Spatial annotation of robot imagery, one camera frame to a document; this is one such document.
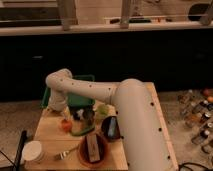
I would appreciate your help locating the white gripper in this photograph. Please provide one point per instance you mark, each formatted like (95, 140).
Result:
(58, 102)

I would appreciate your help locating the orange-red apple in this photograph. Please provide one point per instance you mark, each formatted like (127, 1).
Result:
(66, 125)

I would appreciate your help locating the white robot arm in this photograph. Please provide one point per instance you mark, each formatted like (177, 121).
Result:
(144, 140)

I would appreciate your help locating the black and white object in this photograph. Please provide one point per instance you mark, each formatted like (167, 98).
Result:
(78, 114)

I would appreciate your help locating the green plastic tray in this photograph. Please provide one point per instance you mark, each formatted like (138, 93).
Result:
(74, 100)

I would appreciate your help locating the small metal cup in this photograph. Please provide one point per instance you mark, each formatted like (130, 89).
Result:
(89, 116)

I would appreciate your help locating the light green cup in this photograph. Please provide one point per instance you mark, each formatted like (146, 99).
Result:
(102, 111)

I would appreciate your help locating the silver fork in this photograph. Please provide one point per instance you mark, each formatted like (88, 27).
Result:
(63, 154)

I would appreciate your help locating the wooden block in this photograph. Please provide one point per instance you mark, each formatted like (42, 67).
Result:
(93, 149)

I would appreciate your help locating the terracotta bowl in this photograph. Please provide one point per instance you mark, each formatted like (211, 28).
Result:
(83, 156)

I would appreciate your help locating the spice bottle rack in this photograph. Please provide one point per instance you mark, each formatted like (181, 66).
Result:
(195, 113)

